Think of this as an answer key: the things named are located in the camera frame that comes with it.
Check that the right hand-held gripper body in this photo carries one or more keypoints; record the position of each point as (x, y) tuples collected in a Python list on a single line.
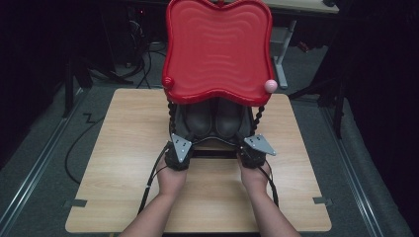
[(255, 153)]

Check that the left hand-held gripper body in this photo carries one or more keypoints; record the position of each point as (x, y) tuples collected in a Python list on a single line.
[(179, 154)]

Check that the black slipper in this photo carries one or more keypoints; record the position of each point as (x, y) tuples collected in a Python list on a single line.
[(198, 118), (229, 118)]

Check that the red shoe rack top tray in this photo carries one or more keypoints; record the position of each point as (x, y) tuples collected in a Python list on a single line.
[(217, 49)]

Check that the person's right hand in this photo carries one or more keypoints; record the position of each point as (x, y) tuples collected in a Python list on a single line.
[(253, 179)]

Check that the person's left hand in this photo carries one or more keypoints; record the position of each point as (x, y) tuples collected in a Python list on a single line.
[(171, 181)]

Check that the grey tape piece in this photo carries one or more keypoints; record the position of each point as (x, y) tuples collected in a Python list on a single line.
[(323, 200), (77, 203)]

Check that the black stand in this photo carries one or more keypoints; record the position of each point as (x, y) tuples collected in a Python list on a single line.
[(69, 89), (336, 105)]

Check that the wooden desk with grey leg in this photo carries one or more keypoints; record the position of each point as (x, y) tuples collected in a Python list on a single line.
[(283, 49)]

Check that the metal floor rail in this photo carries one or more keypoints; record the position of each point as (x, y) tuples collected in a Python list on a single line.
[(29, 184), (352, 174)]

